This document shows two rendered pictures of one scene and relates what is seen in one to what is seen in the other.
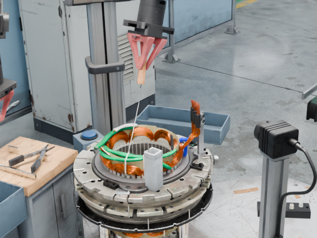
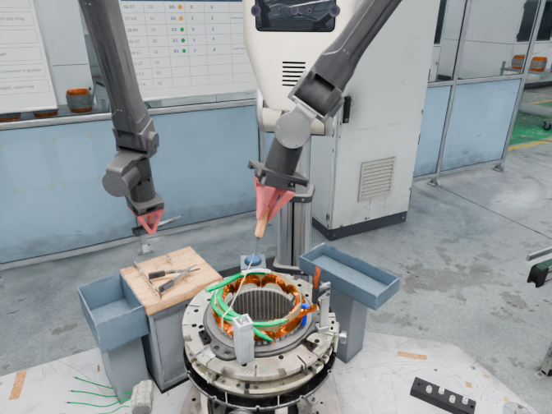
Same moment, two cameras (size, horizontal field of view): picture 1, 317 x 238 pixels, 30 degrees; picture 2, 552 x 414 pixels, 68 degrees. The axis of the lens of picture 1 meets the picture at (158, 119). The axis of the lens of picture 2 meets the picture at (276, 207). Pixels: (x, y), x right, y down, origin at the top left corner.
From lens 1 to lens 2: 67 cm
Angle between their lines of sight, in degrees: 22
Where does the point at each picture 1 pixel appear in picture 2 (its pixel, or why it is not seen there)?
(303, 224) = not seen: outside the picture
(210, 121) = (379, 277)
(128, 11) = (394, 140)
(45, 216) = (173, 333)
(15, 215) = (131, 330)
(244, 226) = (388, 402)
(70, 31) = (338, 149)
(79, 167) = (196, 301)
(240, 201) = (399, 367)
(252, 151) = (479, 283)
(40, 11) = not seen: hidden behind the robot
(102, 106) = (285, 232)
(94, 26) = not seen: hidden behind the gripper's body
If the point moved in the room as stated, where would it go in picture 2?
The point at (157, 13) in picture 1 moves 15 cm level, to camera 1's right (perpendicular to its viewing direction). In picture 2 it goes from (283, 159) to (369, 172)
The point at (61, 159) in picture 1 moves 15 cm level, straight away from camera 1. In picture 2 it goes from (200, 282) to (222, 251)
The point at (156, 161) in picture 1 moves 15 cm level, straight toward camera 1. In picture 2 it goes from (242, 334) to (192, 402)
